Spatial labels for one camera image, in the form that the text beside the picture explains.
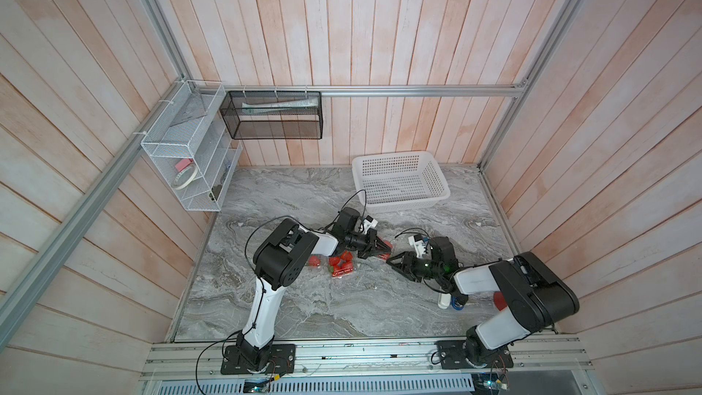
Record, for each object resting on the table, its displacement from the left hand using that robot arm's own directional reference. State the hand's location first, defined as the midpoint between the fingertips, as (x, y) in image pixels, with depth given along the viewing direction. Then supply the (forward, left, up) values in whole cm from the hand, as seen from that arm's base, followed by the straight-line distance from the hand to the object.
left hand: (389, 252), depth 90 cm
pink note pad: (+17, +65, +24) cm, 71 cm away
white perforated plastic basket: (+35, -8, -3) cm, 36 cm away
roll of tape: (+13, +64, +22) cm, 69 cm away
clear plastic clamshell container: (-3, +16, -3) cm, 17 cm away
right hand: (-3, 0, -2) cm, 3 cm away
